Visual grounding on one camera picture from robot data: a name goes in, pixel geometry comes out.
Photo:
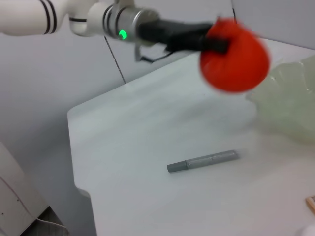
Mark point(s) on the clear glass fruit plate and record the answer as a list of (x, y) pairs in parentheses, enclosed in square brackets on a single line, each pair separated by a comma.
[(290, 98)]

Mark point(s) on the grey marker pen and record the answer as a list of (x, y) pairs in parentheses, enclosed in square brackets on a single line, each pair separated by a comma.
[(204, 161)]

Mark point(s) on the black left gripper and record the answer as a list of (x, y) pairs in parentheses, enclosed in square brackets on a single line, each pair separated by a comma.
[(177, 34)]

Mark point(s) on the red-orange fruit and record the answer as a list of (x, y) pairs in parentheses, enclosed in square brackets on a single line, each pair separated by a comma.
[(236, 71)]

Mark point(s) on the small beige eraser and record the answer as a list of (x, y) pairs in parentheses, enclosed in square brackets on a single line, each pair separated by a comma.
[(311, 202)]

